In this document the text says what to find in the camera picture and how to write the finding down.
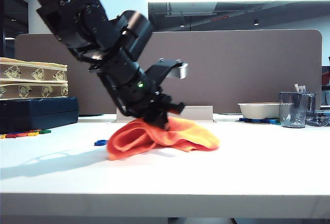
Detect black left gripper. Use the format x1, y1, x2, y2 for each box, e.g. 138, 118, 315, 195
99, 58, 185, 132

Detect orange microfiber cloth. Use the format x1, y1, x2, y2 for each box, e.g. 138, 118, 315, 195
106, 117, 220, 161

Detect brown desk divider panel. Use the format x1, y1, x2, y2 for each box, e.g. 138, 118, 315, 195
14, 29, 323, 118

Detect white paper bowl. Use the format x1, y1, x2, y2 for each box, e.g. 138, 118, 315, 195
237, 102, 283, 120

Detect dark blue hard case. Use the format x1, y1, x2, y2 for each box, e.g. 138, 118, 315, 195
0, 97, 79, 134

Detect beige bear-print cushion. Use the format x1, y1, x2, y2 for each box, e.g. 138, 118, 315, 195
0, 81, 70, 101

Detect clear plastic measuring cup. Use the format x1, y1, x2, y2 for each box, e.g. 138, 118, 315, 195
279, 91, 309, 129

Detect patterned stacked boxes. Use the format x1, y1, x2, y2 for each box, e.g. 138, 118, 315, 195
0, 57, 69, 83

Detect clear plastic jar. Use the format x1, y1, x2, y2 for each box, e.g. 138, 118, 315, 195
306, 92, 318, 114

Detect red object behind divider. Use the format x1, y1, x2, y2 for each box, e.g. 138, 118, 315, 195
321, 70, 330, 87

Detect grey cable tray flap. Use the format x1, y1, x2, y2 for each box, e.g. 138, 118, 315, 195
115, 105, 215, 123

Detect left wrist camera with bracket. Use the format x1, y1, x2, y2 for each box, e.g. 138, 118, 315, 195
144, 58, 189, 85

